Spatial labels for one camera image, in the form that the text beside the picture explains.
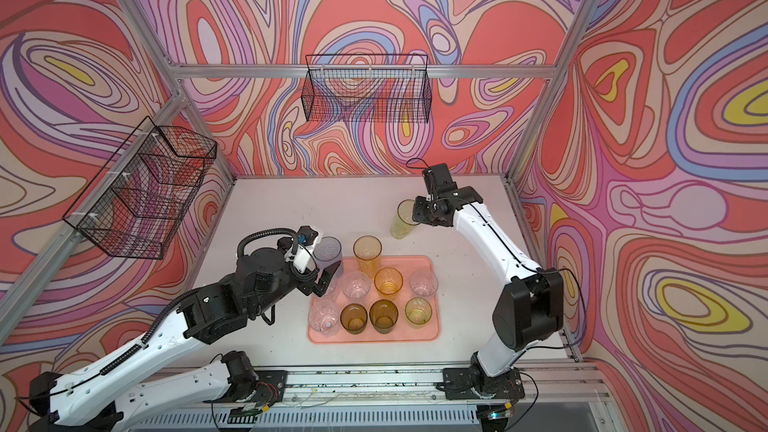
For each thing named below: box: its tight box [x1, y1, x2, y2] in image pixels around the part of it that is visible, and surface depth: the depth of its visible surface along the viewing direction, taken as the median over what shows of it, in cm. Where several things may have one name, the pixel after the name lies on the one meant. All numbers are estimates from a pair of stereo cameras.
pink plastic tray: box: [308, 255, 441, 344], surface depth 84 cm
